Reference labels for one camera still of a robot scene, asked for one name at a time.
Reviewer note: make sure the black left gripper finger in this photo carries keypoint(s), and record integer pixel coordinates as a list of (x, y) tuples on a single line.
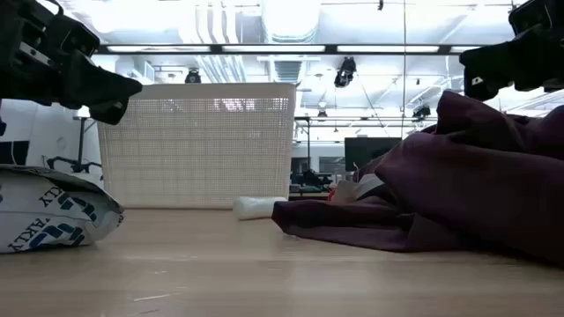
[(108, 114), (101, 86)]

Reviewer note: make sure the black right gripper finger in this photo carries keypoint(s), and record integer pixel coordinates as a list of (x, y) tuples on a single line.
[(489, 64), (480, 88)]

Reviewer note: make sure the white blue printed wipes packet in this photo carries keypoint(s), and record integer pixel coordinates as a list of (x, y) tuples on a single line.
[(44, 211)]

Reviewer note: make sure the white gauze roll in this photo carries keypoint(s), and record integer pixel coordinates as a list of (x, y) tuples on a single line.
[(255, 208)]

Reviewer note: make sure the small red packet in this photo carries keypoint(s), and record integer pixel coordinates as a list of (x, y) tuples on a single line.
[(331, 195)]

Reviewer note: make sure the white perforated plastic basket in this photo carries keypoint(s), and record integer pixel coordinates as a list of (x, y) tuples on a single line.
[(198, 154)]

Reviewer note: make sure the black tripod stand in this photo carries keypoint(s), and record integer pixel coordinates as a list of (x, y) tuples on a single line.
[(80, 149)]

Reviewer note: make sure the black ceiling spotlight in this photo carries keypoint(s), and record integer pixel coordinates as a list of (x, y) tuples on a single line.
[(421, 112), (192, 77), (345, 72)]

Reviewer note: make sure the thin black vertical pole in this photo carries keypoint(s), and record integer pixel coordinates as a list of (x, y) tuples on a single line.
[(404, 88)]

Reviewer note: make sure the maroon crumpled cloth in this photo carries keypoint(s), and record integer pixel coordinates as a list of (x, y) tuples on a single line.
[(462, 185)]

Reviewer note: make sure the black framed ceiling light bar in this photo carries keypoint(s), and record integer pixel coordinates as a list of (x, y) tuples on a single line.
[(216, 49)]

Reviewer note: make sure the black computer monitor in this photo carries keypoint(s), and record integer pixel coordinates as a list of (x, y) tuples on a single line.
[(370, 152)]

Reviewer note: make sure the cluttered dark desk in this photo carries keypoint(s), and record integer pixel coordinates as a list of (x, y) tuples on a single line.
[(310, 180)]

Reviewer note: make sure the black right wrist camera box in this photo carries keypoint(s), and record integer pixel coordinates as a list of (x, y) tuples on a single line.
[(529, 15)]

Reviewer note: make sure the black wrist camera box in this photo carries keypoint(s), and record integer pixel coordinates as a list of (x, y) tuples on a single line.
[(81, 39), (529, 15)]

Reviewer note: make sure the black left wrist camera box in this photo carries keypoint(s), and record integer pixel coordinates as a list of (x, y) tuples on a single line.
[(81, 39)]

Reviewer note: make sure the black metal rack frame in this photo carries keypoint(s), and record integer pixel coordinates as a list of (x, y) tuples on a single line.
[(308, 141)]

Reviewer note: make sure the white ceiling duct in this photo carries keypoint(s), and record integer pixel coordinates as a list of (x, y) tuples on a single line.
[(291, 19)]

